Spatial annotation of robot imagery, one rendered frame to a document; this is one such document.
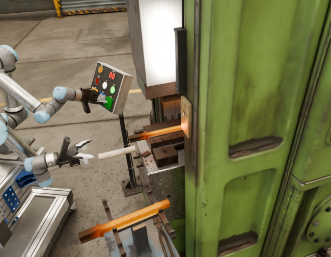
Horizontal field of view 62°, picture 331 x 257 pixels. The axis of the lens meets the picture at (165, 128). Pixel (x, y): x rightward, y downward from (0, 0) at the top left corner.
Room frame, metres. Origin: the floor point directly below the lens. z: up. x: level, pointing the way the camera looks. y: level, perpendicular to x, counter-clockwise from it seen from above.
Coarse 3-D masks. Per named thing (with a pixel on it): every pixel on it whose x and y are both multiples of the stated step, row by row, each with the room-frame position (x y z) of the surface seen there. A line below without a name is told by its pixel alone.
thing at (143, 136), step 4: (164, 128) 1.29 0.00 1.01; (168, 128) 1.29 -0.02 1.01; (172, 128) 1.29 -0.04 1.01; (176, 128) 1.29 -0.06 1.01; (180, 128) 1.29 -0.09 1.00; (144, 132) 1.26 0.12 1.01; (148, 132) 1.27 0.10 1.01; (152, 132) 1.27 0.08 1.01; (156, 132) 1.26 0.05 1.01; (160, 132) 1.26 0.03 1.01; (164, 132) 1.27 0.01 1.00; (132, 136) 1.23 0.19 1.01; (136, 136) 1.23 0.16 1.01; (140, 136) 1.23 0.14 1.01; (144, 136) 1.24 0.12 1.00; (148, 136) 1.24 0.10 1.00; (132, 140) 1.23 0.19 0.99; (136, 140) 1.22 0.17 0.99; (140, 140) 1.23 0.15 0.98
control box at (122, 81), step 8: (104, 64) 1.85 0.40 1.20; (96, 72) 1.87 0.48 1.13; (104, 72) 1.80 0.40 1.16; (112, 72) 1.74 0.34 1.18; (120, 72) 1.69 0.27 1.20; (104, 80) 1.77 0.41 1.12; (112, 80) 1.71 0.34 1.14; (120, 80) 1.66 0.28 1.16; (128, 80) 1.67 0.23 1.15; (96, 88) 1.79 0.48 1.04; (104, 88) 1.73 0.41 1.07; (120, 88) 1.63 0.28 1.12; (128, 88) 1.67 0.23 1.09; (112, 96) 1.64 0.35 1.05; (120, 96) 1.62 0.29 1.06; (120, 104) 1.61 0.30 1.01; (112, 112) 1.57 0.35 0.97; (120, 112) 1.61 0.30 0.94
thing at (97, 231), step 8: (168, 200) 0.81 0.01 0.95; (144, 208) 0.78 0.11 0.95; (152, 208) 0.78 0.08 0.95; (128, 216) 0.74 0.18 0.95; (136, 216) 0.74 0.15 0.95; (144, 216) 0.75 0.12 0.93; (104, 224) 0.71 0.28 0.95; (112, 224) 0.71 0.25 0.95; (120, 224) 0.71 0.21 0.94; (80, 232) 0.67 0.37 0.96; (88, 232) 0.67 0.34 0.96; (96, 232) 0.68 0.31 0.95; (104, 232) 0.68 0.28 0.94; (80, 240) 0.65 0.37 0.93; (88, 240) 0.66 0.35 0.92
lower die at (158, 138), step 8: (176, 120) 1.41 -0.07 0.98; (144, 128) 1.35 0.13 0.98; (152, 128) 1.33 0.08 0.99; (160, 128) 1.32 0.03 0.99; (152, 136) 1.24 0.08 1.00; (160, 136) 1.24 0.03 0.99; (168, 136) 1.24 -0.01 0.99; (176, 136) 1.24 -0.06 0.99; (152, 144) 1.18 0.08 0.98; (160, 144) 1.20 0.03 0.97; (152, 152) 1.18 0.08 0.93
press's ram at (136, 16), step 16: (128, 0) 1.34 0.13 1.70; (144, 0) 1.14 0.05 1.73; (160, 0) 1.16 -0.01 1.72; (176, 0) 1.17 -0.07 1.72; (128, 16) 1.39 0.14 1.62; (144, 16) 1.14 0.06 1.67; (160, 16) 1.16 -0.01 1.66; (176, 16) 1.17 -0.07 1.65; (144, 32) 1.14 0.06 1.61; (160, 32) 1.15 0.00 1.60; (144, 48) 1.13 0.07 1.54; (160, 48) 1.15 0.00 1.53; (144, 64) 1.14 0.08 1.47; (160, 64) 1.15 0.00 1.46; (144, 80) 1.17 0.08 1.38; (160, 80) 1.15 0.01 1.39
